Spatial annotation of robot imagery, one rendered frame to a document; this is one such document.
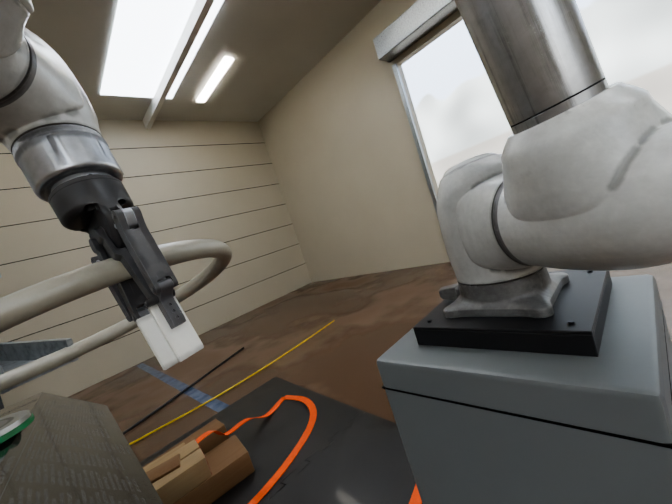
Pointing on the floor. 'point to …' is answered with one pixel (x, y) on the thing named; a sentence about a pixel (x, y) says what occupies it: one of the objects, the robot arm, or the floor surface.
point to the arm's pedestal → (542, 414)
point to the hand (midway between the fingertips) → (170, 335)
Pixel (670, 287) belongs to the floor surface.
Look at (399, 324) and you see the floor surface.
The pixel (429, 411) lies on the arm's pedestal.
